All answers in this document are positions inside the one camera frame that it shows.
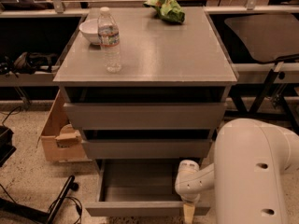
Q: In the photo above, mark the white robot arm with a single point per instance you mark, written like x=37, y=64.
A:
x=249, y=158

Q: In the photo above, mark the grey drawer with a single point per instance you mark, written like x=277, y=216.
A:
x=136, y=188
x=144, y=117
x=147, y=148

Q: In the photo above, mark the grey bottom drawer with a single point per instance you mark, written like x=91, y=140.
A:
x=136, y=188

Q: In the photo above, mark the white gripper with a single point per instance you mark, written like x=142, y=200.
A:
x=189, y=197

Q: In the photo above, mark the grey drawer cabinet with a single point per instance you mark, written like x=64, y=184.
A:
x=160, y=64

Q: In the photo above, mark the grey middle drawer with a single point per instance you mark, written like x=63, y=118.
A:
x=147, y=148

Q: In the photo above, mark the green chip bag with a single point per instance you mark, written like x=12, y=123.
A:
x=167, y=10

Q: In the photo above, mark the grey top drawer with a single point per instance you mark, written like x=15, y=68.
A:
x=144, y=117

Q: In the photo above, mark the black case on floor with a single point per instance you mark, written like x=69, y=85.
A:
x=6, y=147

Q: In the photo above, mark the black headphones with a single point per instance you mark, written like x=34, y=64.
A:
x=29, y=63

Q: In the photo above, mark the cardboard box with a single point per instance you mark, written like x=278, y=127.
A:
x=60, y=141

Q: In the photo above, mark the clear plastic water bottle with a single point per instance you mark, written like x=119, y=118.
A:
x=109, y=40

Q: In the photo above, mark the white bowl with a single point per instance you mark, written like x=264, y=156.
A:
x=89, y=31

